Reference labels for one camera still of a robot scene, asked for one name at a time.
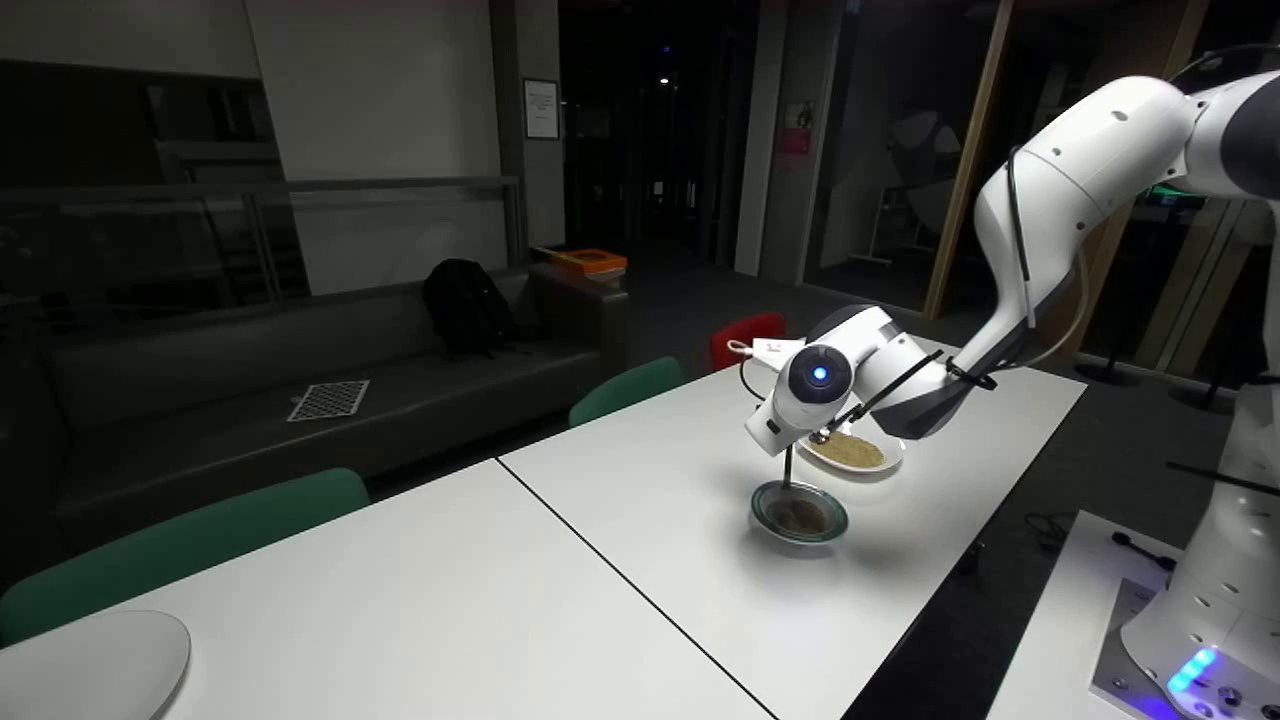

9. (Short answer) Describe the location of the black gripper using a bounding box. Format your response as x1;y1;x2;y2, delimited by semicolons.
744;399;831;457

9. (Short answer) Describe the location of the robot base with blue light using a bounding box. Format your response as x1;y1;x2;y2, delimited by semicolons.
1118;394;1280;720

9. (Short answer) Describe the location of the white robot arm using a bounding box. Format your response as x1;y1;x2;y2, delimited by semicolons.
744;71;1280;457

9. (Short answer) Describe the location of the white oval bowl with grains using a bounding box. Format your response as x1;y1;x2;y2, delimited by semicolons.
799;432;904;482

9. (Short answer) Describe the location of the green rimmed round bowl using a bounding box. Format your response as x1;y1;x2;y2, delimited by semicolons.
751;482;848;550

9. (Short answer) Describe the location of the red chair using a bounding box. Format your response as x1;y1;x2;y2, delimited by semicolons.
709;313;788;374

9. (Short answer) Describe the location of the green chair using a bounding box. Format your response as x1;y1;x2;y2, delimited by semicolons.
0;468;366;646
567;356;689;426

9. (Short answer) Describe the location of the orange lidded bin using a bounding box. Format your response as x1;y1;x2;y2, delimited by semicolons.
535;248;626;282

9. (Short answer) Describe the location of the black dumbbell shaped tool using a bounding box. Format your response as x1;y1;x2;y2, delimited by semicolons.
1111;534;1177;571

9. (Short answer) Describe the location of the black backpack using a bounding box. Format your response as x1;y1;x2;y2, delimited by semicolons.
423;259;517;351

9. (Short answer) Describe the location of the paper on sofa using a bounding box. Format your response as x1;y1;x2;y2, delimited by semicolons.
287;379;366;426

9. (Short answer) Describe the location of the dark grey sofa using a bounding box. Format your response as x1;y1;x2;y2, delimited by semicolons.
0;268;626;543

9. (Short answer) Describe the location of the white plate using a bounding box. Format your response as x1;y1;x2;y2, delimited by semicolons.
0;610;193;720

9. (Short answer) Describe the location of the framed wall notice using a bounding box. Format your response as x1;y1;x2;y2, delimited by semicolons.
525;82;558;140

